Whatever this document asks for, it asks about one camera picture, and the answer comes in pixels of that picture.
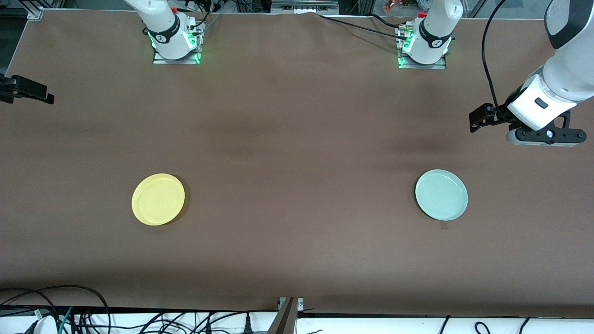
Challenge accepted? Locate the aluminium profile beam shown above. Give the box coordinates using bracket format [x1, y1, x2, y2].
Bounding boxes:
[267, 297, 304, 334]

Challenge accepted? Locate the long black cable on table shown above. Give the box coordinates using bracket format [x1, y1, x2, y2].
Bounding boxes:
[317, 13, 411, 42]

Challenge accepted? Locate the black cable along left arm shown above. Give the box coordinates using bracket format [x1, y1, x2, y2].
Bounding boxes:
[481, 0, 513, 119]

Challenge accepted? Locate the green cable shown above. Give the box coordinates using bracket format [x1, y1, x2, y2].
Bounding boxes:
[58, 306, 75, 334]

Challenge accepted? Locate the short black cable on table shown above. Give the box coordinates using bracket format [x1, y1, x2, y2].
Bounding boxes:
[369, 13, 402, 28]

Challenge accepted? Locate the large black looping cable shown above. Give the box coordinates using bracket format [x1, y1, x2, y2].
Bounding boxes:
[0, 284, 111, 334]

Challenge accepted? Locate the white power adapter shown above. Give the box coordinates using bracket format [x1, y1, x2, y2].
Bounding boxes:
[28, 315, 58, 334]

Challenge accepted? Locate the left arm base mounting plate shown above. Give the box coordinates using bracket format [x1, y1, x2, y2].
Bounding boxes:
[397, 26, 448, 70]

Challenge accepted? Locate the yellow plastic plate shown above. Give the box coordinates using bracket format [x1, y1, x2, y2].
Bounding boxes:
[131, 173, 186, 226]

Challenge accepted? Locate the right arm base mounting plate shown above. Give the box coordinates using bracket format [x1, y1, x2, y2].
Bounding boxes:
[152, 19, 206, 64]

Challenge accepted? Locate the brown table cover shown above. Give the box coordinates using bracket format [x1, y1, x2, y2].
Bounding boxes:
[0, 8, 594, 318]

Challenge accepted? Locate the pale green plastic plate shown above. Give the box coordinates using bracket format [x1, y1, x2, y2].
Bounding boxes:
[415, 169, 469, 221]

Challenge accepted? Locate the black cable at right base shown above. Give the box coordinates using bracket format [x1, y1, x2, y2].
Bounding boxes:
[191, 10, 215, 32]

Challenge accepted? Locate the grey metal box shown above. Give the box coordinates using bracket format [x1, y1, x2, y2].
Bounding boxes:
[271, 0, 339, 14]

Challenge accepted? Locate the black curved cable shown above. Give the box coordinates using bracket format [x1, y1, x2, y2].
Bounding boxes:
[139, 309, 280, 334]

